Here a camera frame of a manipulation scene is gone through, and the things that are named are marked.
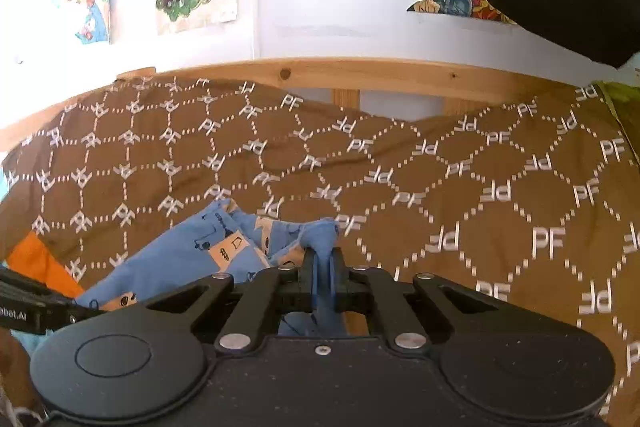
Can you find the white wall pipe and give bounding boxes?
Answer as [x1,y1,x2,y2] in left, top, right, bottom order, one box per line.
[246,0,264,60]

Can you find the brown printed blanket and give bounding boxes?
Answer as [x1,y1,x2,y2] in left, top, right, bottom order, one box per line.
[0,74,640,423]

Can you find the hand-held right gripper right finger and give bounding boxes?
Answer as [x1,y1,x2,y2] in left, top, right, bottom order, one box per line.
[327,248,501,353]

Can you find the wooden bed frame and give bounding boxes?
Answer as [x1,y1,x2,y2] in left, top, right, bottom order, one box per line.
[0,58,601,152]

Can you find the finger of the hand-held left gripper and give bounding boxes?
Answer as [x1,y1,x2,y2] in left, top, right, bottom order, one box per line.
[0,268,108,324]

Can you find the green cloth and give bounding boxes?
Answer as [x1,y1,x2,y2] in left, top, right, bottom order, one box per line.
[592,81,640,142]

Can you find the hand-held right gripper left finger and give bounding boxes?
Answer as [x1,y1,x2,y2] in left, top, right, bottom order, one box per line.
[145,248,321,353]

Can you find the blue printed pants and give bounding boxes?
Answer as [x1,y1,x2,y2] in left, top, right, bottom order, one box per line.
[75,199,351,339]

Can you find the orange brown blue striped cloth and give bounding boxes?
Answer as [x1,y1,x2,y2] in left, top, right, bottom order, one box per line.
[0,172,86,413]

